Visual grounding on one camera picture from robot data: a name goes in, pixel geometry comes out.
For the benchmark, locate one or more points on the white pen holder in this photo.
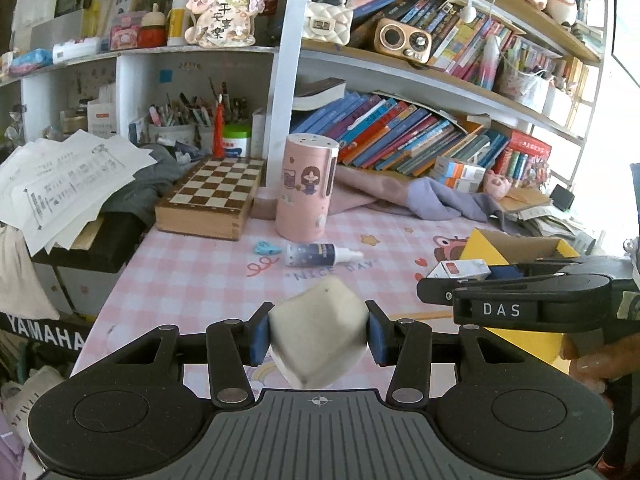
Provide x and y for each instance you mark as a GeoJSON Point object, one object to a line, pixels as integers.
{"type": "Point", "coordinates": [560, 105]}

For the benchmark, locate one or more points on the gold retro radio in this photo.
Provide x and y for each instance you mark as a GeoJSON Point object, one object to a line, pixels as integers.
{"type": "Point", "coordinates": [402, 40]}

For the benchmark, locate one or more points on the red slim bottle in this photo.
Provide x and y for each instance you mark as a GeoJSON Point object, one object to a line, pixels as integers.
{"type": "Point", "coordinates": [219, 130]}

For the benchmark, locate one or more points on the red round doll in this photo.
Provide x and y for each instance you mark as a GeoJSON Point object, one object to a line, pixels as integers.
{"type": "Point", "coordinates": [151, 30]}

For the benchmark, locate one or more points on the row of colourful books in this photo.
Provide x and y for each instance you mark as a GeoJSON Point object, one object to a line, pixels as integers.
{"type": "Point", "coordinates": [450, 25]}

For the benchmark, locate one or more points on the white tissue pack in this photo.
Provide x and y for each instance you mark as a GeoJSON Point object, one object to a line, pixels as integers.
{"type": "Point", "coordinates": [77, 50]}

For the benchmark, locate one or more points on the thick grey book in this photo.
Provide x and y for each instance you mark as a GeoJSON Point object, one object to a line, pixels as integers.
{"type": "Point", "coordinates": [320, 92]}

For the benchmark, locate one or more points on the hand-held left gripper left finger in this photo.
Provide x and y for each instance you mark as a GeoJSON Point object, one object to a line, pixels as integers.
{"type": "Point", "coordinates": [260, 337]}

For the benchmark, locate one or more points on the white side shelf unit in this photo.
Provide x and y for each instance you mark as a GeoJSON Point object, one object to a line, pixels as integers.
{"type": "Point", "coordinates": [127, 85]}

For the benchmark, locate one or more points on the sheet music papers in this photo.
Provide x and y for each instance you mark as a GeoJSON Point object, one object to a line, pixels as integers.
{"type": "Point", "coordinates": [70, 180]}

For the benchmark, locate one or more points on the white quilted pearl handbag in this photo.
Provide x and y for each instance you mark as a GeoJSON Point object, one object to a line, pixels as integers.
{"type": "Point", "coordinates": [327, 22]}

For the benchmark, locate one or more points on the wooden chessboard box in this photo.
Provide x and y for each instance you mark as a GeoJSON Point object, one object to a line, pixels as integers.
{"type": "Point", "coordinates": [210, 192]}

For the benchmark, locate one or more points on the pile of papers and books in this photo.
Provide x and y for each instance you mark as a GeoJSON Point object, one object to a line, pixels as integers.
{"type": "Point", "coordinates": [555, 225]}

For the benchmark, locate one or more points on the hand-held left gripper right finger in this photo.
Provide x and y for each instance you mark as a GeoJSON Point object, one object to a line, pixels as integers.
{"type": "Point", "coordinates": [377, 335]}

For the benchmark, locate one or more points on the pink pig toy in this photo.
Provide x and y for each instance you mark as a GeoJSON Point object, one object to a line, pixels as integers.
{"type": "Point", "coordinates": [496, 185]}

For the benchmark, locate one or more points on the black phone stand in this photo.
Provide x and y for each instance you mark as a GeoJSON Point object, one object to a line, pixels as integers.
{"type": "Point", "coordinates": [562, 197]}

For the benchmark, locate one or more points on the white hanging ball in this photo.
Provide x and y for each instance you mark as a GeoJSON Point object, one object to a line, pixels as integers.
{"type": "Point", "coordinates": [469, 14]}

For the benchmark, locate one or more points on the person's right hand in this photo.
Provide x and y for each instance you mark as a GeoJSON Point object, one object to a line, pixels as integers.
{"type": "Point", "coordinates": [610, 360]}

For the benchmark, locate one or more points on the yellow cardboard box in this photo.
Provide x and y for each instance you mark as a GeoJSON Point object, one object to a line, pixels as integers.
{"type": "Point", "coordinates": [520, 347]}

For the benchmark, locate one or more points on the orange white medicine box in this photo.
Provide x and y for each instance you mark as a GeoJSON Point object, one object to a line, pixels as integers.
{"type": "Point", "coordinates": [462, 167]}
{"type": "Point", "coordinates": [452, 184]}

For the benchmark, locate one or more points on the pink cartoon cylinder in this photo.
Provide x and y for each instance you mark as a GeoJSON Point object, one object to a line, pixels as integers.
{"type": "Point", "coordinates": [305, 190]}

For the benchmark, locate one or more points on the black storage box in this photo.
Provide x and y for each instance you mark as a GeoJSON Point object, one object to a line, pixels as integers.
{"type": "Point", "coordinates": [105, 245]}

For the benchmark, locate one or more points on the pastel gradient bottle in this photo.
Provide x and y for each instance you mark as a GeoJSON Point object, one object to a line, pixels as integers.
{"type": "Point", "coordinates": [489, 65]}

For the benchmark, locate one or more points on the colourful figurine pack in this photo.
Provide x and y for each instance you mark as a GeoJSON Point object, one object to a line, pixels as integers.
{"type": "Point", "coordinates": [541, 170]}

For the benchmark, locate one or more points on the red book box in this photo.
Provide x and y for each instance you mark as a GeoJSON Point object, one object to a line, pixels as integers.
{"type": "Point", "coordinates": [530, 142]}

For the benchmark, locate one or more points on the white wooden bookshelf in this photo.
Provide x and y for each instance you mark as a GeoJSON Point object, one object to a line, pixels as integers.
{"type": "Point", "coordinates": [285, 35]}

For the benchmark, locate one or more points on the row of leaning blue books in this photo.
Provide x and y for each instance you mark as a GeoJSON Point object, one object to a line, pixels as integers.
{"type": "Point", "coordinates": [400, 135]}

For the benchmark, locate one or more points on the brown envelope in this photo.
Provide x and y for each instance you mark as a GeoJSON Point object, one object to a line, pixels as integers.
{"type": "Point", "coordinates": [525, 197]}

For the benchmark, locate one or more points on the white jar green lid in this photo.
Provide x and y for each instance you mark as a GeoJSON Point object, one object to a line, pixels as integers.
{"type": "Point", "coordinates": [236, 141]}

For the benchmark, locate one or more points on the translucent marker holder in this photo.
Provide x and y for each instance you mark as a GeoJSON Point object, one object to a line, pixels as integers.
{"type": "Point", "coordinates": [522, 85]}

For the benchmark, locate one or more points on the white carton red stripe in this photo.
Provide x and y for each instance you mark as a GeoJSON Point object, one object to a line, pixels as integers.
{"type": "Point", "coordinates": [101, 119]}

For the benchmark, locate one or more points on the grey cloth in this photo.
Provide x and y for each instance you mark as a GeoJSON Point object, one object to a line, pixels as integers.
{"type": "Point", "coordinates": [145, 180]}

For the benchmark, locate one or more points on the black framed picture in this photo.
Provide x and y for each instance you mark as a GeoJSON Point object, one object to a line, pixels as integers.
{"type": "Point", "coordinates": [627, 20]}

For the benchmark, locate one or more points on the small spray bottle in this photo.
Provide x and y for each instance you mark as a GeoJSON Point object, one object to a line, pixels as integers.
{"type": "Point", "coordinates": [312, 254]}

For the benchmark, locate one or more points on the pink small box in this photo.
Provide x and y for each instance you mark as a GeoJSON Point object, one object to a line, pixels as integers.
{"type": "Point", "coordinates": [125, 35]}

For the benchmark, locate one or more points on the white ceramic pig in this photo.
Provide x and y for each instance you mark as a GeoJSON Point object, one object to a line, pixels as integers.
{"type": "Point", "coordinates": [562, 5]}

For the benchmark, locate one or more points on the white box red label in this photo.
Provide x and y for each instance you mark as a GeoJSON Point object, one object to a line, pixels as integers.
{"type": "Point", "coordinates": [460, 269]}

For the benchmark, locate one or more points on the black keyboard instrument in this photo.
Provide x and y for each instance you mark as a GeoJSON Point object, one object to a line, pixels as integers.
{"type": "Point", "coordinates": [35, 337]}

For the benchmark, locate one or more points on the light blue clip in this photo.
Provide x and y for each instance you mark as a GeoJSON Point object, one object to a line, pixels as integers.
{"type": "Point", "coordinates": [266, 248]}

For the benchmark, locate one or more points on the cup of pens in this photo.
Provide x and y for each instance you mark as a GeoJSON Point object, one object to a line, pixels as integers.
{"type": "Point", "coordinates": [172, 125]}

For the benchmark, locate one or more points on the white tote bag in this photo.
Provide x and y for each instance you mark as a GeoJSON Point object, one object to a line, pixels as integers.
{"type": "Point", "coordinates": [22, 280]}

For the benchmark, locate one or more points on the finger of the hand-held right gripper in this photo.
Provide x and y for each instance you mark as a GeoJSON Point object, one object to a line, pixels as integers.
{"type": "Point", "coordinates": [435, 291]}
{"type": "Point", "coordinates": [507, 273]}

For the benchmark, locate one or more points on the white yellow thermos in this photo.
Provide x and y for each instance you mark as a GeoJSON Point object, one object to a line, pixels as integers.
{"type": "Point", "coordinates": [179, 22]}

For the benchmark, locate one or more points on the purple pink cloth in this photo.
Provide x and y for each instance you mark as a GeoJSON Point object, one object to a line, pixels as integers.
{"type": "Point", "coordinates": [380, 192]}

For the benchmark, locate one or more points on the white foam block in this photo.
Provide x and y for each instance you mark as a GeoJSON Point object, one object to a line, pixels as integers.
{"type": "Point", "coordinates": [317, 332]}

